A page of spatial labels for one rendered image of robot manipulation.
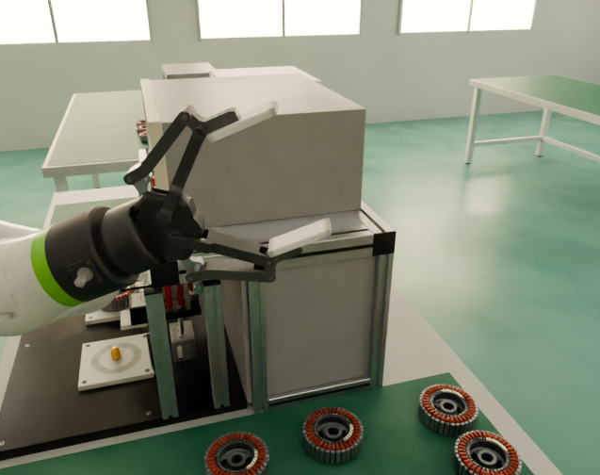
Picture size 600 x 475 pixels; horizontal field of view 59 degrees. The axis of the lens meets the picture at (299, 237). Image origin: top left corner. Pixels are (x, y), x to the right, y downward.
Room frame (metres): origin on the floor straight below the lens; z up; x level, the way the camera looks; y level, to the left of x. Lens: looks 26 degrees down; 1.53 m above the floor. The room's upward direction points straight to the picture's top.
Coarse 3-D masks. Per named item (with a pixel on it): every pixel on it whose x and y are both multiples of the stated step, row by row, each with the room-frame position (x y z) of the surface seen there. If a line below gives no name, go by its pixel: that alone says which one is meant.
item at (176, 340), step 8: (176, 328) 0.99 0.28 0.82; (184, 328) 0.99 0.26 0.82; (192, 328) 0.99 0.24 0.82; (176, 336) 0.96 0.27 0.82; (184, 336) 0.95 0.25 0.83; (192, 336) 0.96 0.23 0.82; (176, 344) 0.94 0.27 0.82; (184, 344) 0.94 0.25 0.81; (192, 344) 0.95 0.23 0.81; (176, 352) 0.94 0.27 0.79; (184, 352) 0.94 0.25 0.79; (192, 352) 0.95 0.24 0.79; (176, 360) 0.94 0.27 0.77
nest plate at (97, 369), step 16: (128, 336) 1.01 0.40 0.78; (144, 336) 1.01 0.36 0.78; (96, 352) 0.95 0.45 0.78; (128, 352) 0.95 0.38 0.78; (144, 352) 0.95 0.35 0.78; (80, 368) 0.90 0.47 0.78; (96, 368) 0.90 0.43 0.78; (112, 368) 0.90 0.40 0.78; (128, 368) 0.90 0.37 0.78; (144, 368) 0.90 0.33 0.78; (80, 384) 0.85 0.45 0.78; (96, 384) 0.85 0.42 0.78; (112, 384) 0.86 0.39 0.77
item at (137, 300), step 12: (132, 300) 0.95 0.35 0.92; (144, 300) 0.95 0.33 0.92; (132, 312) 0.92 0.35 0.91; (144, 312) 0.93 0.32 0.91; (168, 312) 0.94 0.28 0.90; (180, 312) 0.94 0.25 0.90; (192, 312) 0.95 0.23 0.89; (132, 324) 0.92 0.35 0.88; (144, 324) 0.93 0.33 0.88; (180, 324) 0.95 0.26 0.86
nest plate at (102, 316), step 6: (96, 312) 1.11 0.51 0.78; (102, 312) 1.11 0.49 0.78; (108, 312) 1.11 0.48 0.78; (114, 312) 1.11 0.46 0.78; (120, 312) 1.11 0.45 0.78; (90, 318) 1.09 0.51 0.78; (96, 318) 1.09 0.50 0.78; (102, 318) 1.09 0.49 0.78; (108, 318) 1.09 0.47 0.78; (114, 318) 1.09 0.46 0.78; (120, 318) 1.10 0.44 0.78
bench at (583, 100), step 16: (480, 80) 4.69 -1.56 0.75; (496, 80) 4.69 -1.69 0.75; (512, 80) 4.69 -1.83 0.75; (528, 80) 4.69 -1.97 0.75; (544, 80) 4.69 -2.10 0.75; (560, 80) 4.69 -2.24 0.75; (576, 80) 4.69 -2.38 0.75; (480, 96) 4.70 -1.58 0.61; (512, 96) 4.18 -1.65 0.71; (528, 96) 4.01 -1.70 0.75; (544, 96) 4.00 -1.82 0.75; (560, 96) 4.00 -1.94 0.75; (576, 96) 4.00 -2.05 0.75; (592, 96) 4.00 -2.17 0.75; (544, 112) 4.94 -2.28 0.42; (560, 112) 3.68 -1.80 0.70; (576, 112) 3.54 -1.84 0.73; (592, 112) 3.47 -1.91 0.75; (544, 128) 4.91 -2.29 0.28; (480, 144) 4.73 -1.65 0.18; (496, 144) 4.78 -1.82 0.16; (544, 144) 4.92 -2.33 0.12; (560, 144) 4.68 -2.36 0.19; (464, 160) 4.72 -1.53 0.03
